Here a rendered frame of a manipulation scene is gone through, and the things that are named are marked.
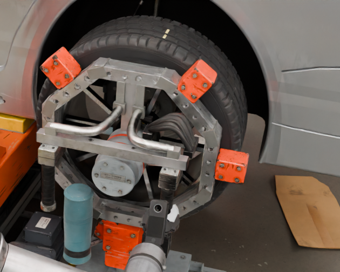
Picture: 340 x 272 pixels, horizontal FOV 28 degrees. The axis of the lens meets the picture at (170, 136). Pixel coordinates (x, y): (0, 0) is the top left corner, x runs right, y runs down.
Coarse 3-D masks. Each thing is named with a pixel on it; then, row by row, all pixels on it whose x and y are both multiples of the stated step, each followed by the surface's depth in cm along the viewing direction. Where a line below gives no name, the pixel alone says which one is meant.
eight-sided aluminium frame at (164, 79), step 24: (96, 72) 193; (120, 72) 191; (144, 72) 191; (168, 72) 192; (72, 96) 199; (48, 120) 205; (192, 120) 194; (216, 120) 198; (216, 144) 196; (72, 168) 218; (192, 192) 211; (96, 216) 218; (120, 216) 216
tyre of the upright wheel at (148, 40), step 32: (96, 32) 210; (128, 32) 201; (160, 32) 203; (192, 32) 210; (160, 64) 197; (192, 64) 195; (224, 64) 209; (224, 96) 198; (224, 128) 202; (96, 192) 225
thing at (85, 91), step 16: (80, 96) 228; (96, 96) 210; (64, 112) 213; (80, 112) 231; (176, 112) 207; (112, 128) 214; (176, 144) 211; (80, 160) 222; (192, 160) 236; (80, 176) 223; (144, 176) 220; (192, 176) 222; (144, 192) 228; (160, 192) 226; (176, 192) 220
